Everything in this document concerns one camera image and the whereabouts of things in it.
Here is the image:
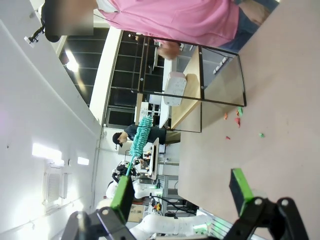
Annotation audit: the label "large ceiling light panel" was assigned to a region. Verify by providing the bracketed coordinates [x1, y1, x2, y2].
[31, 142, 63, 161]

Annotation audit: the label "person in pink shirt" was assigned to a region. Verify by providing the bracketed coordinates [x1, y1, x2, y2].
[41, 0, 272, 51]

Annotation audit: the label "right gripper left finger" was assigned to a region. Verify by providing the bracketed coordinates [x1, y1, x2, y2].
[61, 175, 136, 240]

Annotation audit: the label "ceiling air conditioner unit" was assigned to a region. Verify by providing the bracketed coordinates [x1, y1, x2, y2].
[41, 160, 69, 206]

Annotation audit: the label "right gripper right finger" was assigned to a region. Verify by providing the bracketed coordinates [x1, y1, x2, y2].
[229, 168, 311, 240]

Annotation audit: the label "thick black cable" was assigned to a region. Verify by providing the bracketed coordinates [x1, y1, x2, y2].
[149, 194, 197, 215]

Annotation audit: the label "person in black cap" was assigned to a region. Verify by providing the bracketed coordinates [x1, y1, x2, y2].
[112, 124, 181, 149]

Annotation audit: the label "brown cardboard box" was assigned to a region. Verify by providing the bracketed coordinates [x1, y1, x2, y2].
[128, 204, 145, 223]

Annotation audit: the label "teal microfibre duster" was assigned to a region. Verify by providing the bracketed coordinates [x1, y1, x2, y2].
[125, 114, 154, 177]

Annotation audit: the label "aluminium table edge rail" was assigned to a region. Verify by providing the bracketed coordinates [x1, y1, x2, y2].
[208, 215, 236, 238]

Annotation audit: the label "white background table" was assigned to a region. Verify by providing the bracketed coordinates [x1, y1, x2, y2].
[158, 56, 180, 129]

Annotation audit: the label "black grid glass wall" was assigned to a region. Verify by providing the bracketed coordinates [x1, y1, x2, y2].
[104, 31, 166, 126]

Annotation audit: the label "white speckled box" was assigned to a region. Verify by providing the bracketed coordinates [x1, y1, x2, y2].
[163, 71, 188, 107]

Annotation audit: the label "person's right hand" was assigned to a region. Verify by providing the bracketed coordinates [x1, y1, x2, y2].
[156, 40, 185, 61]

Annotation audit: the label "white label strip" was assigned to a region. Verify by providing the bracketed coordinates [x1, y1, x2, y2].
[212, 56, 228, 75]

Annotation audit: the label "black ceiling camera mount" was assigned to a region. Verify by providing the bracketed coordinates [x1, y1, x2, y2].
[23, 22, 46, 45]

